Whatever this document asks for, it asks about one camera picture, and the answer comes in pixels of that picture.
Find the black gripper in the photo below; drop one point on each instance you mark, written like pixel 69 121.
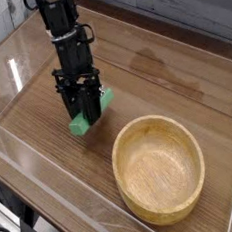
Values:
pixel 77 77

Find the green rectangular block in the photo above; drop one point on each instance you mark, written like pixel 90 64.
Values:
pixel 79 125

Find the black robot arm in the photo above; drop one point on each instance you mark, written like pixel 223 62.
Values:
pixel 60 17

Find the brown wooden bowl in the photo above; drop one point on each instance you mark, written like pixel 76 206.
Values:
pixel 159 169

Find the clear acrylic front wall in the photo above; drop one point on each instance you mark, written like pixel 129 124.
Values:
pixel 64 200

